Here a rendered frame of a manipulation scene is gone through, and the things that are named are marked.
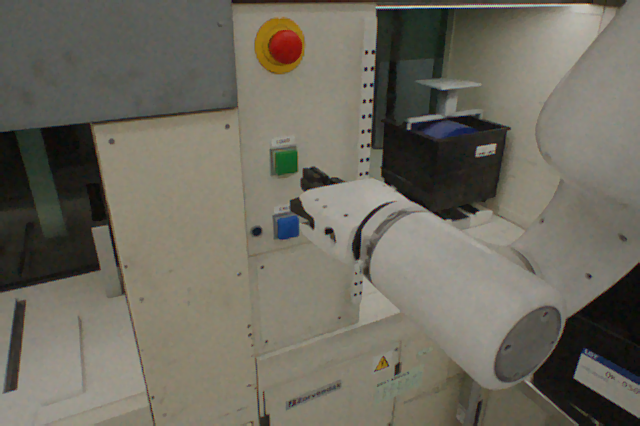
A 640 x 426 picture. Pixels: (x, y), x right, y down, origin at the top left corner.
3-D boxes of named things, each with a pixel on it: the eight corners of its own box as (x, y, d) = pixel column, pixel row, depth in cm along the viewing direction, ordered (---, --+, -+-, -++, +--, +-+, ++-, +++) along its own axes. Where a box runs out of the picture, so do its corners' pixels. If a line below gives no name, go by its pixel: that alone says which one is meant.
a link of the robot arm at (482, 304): (465, 217, 43) (389, 206, 38) (599, 292, 32) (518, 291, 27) (433, 295, 45) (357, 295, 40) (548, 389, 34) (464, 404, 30)
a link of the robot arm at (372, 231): (362, 307, 41) (345, 289, 44) (440, 281, 45) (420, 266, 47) (367, 223, 38) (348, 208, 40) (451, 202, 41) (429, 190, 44)
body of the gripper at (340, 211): (346, 292, 43) (295, 238, 52) (434, 265, 47) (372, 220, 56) (348, 218, 39) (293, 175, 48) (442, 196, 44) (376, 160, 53)
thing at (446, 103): (422, 229, 110) (437, 94, 96) (374, 198, 126) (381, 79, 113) (497, 210, 119) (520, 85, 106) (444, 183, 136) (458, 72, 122)
